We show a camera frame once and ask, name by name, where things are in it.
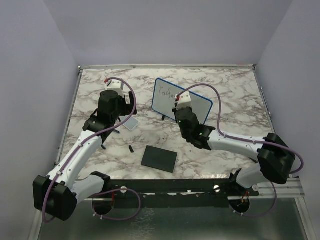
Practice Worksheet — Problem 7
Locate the black rectangular eraser pad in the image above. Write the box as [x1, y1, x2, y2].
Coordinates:
[141, 145, 178, 173]

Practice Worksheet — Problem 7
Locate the small white-framed grey tablet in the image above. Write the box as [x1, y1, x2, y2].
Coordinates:
[123, 116, 140, 131]

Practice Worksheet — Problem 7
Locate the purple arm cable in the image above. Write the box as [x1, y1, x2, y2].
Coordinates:
[176, 83, 306, 218]
[41, 75, 142, 224]

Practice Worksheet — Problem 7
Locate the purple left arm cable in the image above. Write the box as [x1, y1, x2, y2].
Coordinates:
[41, 75, 142, 224]

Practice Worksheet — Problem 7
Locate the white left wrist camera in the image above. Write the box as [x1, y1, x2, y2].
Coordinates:
[104, 78, 124, 97]

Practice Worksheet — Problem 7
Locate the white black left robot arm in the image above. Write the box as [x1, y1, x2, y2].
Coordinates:
[32, 90, 137, 223]

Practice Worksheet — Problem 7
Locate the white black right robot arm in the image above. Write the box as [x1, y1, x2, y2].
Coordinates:
[172, 107, 296, 196]

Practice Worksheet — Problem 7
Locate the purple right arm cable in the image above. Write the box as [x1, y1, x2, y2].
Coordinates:
[176, 83, 306, 218]

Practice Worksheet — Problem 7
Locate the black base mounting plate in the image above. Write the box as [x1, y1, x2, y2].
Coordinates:
[103, 178, 259, 208]

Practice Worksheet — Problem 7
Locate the black marker cap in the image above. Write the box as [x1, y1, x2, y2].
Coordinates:
[129, 145, 135, 153]

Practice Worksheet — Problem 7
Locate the blue-framed whiteboard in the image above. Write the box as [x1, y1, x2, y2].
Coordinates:
[151, 78, 214, 124]

